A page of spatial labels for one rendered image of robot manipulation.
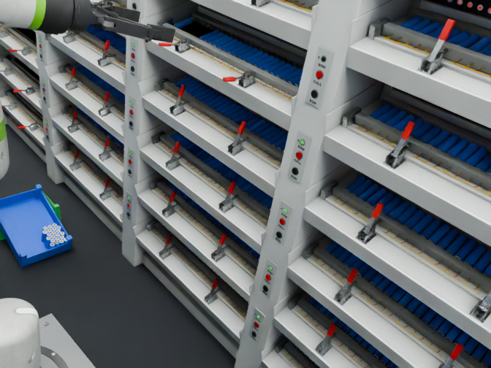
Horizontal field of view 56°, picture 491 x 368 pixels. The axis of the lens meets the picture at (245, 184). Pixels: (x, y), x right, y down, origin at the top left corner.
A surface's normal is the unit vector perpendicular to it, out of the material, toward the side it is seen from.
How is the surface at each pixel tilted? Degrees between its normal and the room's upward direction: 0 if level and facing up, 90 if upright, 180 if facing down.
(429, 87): 106
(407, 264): 16
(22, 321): 21
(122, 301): 0
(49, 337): 3
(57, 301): 0
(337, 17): 90
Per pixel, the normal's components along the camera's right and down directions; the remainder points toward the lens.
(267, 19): -0.73, 0.49
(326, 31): -0.72, 0.28
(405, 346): -0.04, -0.73
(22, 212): 0.37, -0.62
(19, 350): 0.70, 0.45
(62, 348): 0.18, -0.85
